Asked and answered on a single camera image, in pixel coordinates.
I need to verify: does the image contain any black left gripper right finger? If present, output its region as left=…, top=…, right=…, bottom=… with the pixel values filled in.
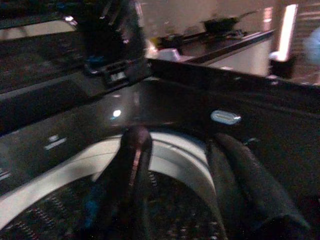
left=206, top=132, right=311, bottom=240

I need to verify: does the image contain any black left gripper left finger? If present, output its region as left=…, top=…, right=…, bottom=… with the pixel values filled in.
left=96, top=125, right=154, bottom=240

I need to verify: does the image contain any black top-load washing machine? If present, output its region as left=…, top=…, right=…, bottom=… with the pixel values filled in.
left=0, top=57, right=320, bottom=240

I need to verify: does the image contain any dark blue garment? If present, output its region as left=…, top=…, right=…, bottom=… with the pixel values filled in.
left=83, top=182, right=102, bottom=228

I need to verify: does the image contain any perforated steel washer drum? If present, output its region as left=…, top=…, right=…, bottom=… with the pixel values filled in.
left=2, top=169, right=223, bottom=240

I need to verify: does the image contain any silver oval lid latch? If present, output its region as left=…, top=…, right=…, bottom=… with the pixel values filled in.
left=210, top=109, right=242, bottom=125

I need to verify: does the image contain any white plastic container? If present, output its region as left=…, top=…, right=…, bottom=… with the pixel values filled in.
left=156, top=47, right=181, bottom=61

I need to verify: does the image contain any black waste bin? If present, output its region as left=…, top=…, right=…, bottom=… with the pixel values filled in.
left=269, top=51, right=297, bottom=79

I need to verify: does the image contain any black washer lid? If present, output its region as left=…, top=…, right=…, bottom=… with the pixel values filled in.
left=0, top=0, right=153, bottom=101

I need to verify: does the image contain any black kitchen counter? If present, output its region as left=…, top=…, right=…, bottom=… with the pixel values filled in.
left=147, top=29, right=276, bottom=76

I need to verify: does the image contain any light blue cloth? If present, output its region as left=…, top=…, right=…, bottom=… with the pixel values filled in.
left=302, top=26, right=320, bottom=66

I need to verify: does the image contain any black frying pan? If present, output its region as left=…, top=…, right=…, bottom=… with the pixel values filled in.
left=201, top=11, right=258, bottom=33

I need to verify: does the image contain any white washer tub ring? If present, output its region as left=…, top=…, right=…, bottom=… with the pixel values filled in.
left=0, top=131, right=227, bottom=240

